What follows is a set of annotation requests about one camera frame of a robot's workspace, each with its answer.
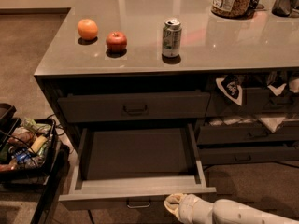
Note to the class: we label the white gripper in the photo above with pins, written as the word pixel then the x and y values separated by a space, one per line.
pixel 193 207

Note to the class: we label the grey drawer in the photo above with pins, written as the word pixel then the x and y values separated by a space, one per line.
pixel 134 168
pixel 247 133
pixel 240 155
pixel 254 101
pixel 134 106

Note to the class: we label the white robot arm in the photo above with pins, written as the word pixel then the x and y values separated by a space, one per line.
pixel 231 212

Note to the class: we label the grey kitchen counter cabinet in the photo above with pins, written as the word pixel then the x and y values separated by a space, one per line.
pixel 253 49

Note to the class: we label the black white snack bag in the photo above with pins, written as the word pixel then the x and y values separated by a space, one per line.
pixel 230 87

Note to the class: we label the black bin of snacks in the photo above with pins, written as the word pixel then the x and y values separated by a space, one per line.
pixel 27 146

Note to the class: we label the red apple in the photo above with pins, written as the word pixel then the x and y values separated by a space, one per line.
pixel 116 42

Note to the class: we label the green white soda can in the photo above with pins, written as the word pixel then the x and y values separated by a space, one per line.
pixel 171 38

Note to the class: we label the orange fruit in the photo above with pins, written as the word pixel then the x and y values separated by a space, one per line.
pixel 87 29

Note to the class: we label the large jar of nuts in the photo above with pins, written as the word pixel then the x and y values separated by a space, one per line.
pixel 230 8

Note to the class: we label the dark glass pitcher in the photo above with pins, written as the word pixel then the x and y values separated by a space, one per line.
pixel 286 8

